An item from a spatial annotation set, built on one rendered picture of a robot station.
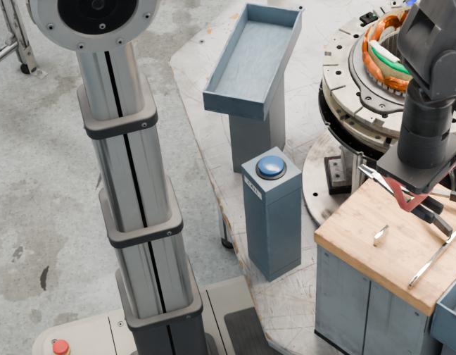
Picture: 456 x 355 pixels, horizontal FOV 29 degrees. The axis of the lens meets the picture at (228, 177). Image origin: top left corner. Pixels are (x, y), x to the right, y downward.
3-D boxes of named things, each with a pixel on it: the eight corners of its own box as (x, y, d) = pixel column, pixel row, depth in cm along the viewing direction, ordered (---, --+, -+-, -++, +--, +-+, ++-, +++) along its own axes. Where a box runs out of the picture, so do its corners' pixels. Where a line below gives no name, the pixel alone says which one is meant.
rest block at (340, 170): (350, 163, 166) (352, 144, 162) (355, 185, 162) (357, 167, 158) (328, 165, 166) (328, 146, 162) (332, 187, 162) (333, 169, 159)
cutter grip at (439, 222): (452, 235, 122) (454, 228, 121) (447, 238, 122) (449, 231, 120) (433, 217, 124) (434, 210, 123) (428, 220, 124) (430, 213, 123)
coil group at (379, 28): (400, 31, 147) (402, 11, 144) (378, 50, 145) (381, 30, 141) (391, 27, 148) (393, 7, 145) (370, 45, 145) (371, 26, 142)
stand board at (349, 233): (502, 231, 127) (505, 220, 125) (429, 317, 118) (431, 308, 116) (389, 166, 136) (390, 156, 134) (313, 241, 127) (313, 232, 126)
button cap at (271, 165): (274, 154, 140) (274, 150, 139) (288, 170, 138) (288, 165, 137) (253, 165, 139) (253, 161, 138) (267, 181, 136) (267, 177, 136)
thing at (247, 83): (252, 110, 183) (245, 1, 161) (301, 120, 180) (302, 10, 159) (214, 198, 168) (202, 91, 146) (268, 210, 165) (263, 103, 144)
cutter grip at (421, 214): (433, 221, 112) (435, 213, 111) (430, 225, 111) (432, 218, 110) (408, 205, 114) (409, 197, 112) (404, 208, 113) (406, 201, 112)
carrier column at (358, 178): (365, 214, 160) (372, 136, 145) (357, 222, 159) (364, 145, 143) (355, 207, 162) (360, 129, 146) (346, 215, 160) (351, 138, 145)
